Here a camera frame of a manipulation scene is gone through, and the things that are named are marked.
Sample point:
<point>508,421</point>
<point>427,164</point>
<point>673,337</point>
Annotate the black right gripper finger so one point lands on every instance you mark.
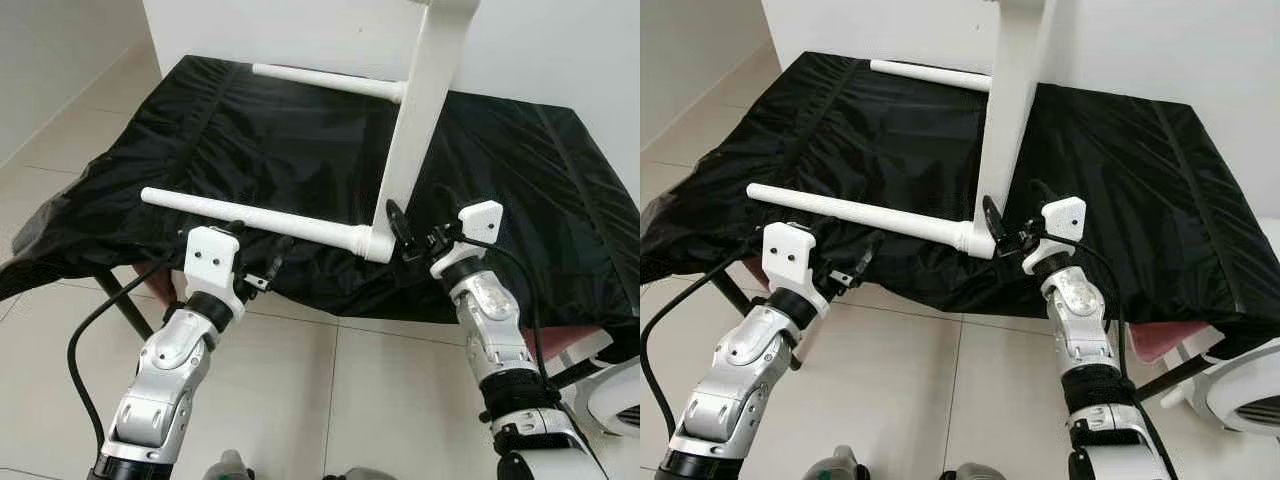
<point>447,198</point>
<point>1043,193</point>
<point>994,220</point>
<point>398,222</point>

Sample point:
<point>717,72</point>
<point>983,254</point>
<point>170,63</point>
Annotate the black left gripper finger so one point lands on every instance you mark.
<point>281,258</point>
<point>868,255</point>

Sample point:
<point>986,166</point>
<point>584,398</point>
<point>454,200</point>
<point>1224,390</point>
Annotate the white plastic table leg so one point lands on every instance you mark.
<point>320,78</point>
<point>930,75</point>
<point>860,212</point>
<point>250,215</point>

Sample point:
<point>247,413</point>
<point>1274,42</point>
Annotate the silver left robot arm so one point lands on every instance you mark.
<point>740,380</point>
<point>160,380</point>

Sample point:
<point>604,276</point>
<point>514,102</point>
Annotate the black tablecloth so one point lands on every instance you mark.
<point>900,140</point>
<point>300,150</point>

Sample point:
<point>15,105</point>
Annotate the black metal table leg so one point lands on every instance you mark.
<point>578,372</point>
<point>1175,378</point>
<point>125,305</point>
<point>730,292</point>

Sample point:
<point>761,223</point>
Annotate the grey robot left leg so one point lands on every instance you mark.
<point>830,464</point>
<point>228,466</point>

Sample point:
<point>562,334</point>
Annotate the grey robot leg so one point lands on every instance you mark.
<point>358,474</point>
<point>228,466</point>
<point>972,472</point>
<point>830,464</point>

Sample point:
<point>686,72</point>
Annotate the grey robot right leg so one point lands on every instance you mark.
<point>972,472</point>
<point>358,474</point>

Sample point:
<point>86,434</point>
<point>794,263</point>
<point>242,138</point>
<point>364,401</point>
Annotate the white rounded appliance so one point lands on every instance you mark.
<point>1240,390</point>
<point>610,390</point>

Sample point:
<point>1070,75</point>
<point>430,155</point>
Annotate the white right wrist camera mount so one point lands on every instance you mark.
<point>480,220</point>
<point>1065,217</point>

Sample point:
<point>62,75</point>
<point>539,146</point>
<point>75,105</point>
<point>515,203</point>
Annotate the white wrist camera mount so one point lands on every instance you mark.
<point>480,220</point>
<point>1065,217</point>
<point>790,250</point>
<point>210,255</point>

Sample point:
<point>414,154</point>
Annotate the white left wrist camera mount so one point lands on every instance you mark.
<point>790,250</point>
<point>210,255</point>

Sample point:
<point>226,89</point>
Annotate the pink table frame corner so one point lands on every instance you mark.
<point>1165,338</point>
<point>560,340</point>

